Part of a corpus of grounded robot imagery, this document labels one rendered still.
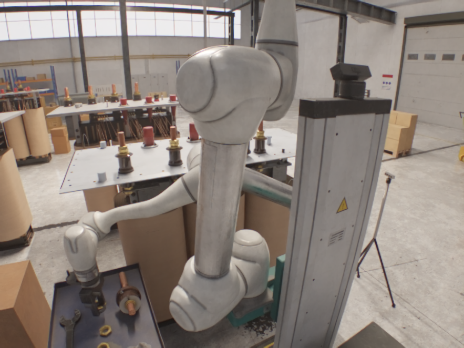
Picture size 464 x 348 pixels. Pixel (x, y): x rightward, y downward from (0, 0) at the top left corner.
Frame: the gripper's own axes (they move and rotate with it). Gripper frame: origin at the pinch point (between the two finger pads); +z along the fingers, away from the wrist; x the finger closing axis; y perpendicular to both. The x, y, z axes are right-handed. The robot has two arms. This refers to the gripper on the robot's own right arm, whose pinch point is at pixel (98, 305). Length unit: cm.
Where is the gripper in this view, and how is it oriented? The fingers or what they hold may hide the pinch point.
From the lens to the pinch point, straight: 128.2
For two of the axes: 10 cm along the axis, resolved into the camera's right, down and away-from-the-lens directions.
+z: 0.0, 9.3, 3.6
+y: 10.0, -0.2, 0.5
